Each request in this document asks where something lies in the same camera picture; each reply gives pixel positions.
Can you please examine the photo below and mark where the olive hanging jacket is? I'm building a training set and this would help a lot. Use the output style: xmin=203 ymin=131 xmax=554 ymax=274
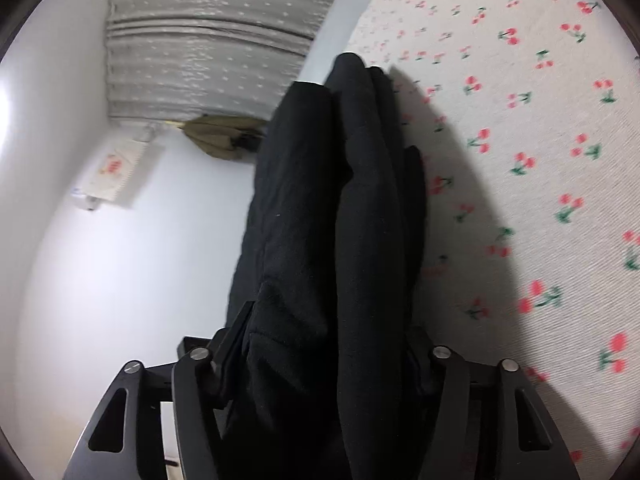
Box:
xmin=181 ymin=115 xmax=267 ymax=163

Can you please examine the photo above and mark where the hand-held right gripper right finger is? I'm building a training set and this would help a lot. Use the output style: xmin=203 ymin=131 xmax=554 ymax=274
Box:
xmin=409 ymin=327 xmax=582 ymax=480

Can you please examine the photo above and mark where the black coat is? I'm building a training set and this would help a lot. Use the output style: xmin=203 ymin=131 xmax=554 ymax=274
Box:
xmin=214 ymin=52 xmax=441 ymax=480

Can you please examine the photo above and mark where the cherry print bed sheet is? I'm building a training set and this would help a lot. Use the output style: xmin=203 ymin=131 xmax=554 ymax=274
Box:
xmin=345 ymin=0 xmax=640 ymax=480

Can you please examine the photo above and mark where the white wall box red print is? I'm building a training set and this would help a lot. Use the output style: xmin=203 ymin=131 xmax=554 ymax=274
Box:
xmin=74 ymin=136 xmax=167 ymax=211

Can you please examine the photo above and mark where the grey patterned curtain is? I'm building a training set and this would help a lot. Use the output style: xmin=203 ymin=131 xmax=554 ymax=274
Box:
xmin=104 ymin=0 xmax=346 ymax=123

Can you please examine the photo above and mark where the dark hanging garment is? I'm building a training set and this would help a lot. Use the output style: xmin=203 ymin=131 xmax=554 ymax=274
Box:
xmin=234 ymin=131 xmax=265 ymax=152

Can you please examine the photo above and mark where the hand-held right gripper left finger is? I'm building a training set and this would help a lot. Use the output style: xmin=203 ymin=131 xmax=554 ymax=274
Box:
xmin=64 ymin=300 xmax=257 ymax=480

